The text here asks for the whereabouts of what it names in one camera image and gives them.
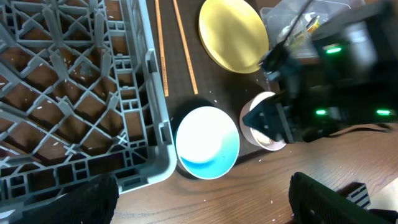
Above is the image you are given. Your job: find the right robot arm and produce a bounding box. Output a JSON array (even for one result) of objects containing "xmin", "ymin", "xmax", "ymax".
[{"xmin": 242, "ymin": 1, "xmax": 397, "ymax": 144}]

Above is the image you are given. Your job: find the clear plastic bin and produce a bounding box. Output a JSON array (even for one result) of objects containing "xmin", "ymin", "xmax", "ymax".
[{"xmin": 260, "ymin": 0, "xmax": 365, "ymax": 59}]

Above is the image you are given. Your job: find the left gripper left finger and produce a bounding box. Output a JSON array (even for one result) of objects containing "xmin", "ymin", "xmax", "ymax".
[{"xmin": 14, "ymin": 174, "xmax": 119, "ymax": 224}]

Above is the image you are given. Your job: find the light blue bowl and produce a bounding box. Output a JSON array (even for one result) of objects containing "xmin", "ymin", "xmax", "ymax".
[{"xmin": 175, "ymin": 106, "xmax": 240, "ymax": 180}]

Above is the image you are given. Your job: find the pink white bowl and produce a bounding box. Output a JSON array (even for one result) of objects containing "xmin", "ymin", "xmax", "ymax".
[{"xmin": 238, "ymin": 91, "xmax": 287, "ymax": 152}]

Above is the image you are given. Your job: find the green orange snack wrapper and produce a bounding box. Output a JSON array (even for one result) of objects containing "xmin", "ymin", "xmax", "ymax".
[{"xmin": 288, "ymin": 16, "xmax": 320, "ymax": 47}]

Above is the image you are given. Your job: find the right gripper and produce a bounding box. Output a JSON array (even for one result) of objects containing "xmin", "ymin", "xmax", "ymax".
[{"xmin": 242, "ymin": 46, "xmax": 341, "ymax": 144}]

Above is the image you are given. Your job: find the grey plastic dish rack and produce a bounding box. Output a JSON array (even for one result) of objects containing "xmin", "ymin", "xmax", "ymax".
[{"xmin": 1, "ymin": 0, "xmax": 177, "ymax": 218}]

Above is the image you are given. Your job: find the dark brown serving tray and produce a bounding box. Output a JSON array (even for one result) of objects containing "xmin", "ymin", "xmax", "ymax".
[{"xmin": 146, "ymin": 0, "xmax": 280, "ymax": 162}]

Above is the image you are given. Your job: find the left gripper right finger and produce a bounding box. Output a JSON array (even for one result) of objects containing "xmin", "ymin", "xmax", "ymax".
[{"xmin": 289, "ymin": 172, "xmax": 397, "ymax": 224}]

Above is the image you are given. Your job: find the yellow round plate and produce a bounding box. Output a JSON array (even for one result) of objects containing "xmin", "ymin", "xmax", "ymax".
[{"xmin": 198, "ymin": 0, "xmax": 269, "ymax": 74}]

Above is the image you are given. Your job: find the wooden chopstick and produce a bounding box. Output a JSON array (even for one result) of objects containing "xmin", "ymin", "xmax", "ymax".
[
  {"xmin": 154, "ymin": 0, "xmax": 169, "ymax": 97},
  {"xmin": 173, "ymin": 0, "xmax": 198, "ymax": 95}
]

